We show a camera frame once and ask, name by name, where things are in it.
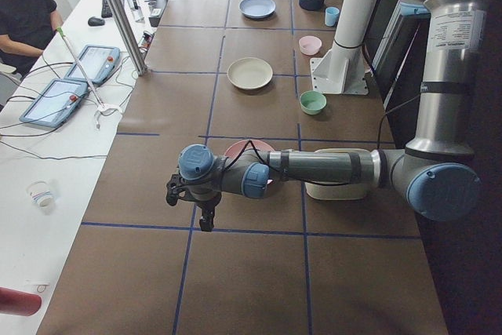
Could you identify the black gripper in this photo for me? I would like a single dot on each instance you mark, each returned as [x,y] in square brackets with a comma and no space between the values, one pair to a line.
[205,204]

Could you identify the pink plate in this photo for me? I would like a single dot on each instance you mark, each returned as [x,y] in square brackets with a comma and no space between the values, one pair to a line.
[243,154]

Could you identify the blue plate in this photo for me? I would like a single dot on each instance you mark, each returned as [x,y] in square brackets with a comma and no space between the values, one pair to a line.
[257,9]

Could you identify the white stick tool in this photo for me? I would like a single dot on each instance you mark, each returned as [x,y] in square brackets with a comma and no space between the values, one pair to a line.
[101,108]

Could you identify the cream plate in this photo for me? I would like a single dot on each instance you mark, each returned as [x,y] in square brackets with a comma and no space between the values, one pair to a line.
[250,73]

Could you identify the paper cup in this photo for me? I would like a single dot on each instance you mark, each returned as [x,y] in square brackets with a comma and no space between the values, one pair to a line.
[42,196]

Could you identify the green bowl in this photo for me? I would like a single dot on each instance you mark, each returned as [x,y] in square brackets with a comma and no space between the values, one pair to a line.
[312,102]

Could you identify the cream toaster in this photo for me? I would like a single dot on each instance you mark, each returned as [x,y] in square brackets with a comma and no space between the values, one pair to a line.
[338,193]

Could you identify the teach pendant tablet near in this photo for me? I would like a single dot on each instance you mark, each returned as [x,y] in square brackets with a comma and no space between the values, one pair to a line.
[55,104]

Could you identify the teach pendant tablet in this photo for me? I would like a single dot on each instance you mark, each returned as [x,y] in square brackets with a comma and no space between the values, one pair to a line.
[99,62]
[55,104]

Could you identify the teach pendant tablet far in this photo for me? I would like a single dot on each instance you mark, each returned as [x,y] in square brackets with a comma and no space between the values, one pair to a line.
[99,62]

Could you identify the pink bowl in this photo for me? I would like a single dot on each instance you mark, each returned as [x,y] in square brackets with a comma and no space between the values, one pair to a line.
[310,45]

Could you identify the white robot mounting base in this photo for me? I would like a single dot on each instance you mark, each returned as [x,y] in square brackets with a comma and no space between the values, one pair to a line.
[341,71]

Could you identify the red cylinder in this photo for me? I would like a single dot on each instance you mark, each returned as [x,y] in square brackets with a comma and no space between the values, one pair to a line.
[15,302]

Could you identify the black computer mouse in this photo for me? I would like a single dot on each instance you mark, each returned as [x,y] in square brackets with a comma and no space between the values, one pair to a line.
[95,21]

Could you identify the light blue cup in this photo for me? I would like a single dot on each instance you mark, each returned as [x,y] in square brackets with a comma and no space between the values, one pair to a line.
[331,16]

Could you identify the person in black shirt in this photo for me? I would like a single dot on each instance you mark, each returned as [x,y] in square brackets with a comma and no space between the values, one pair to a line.
[27,27]

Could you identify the aluminium frame post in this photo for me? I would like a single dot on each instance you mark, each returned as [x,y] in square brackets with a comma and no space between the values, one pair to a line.
[128,37]

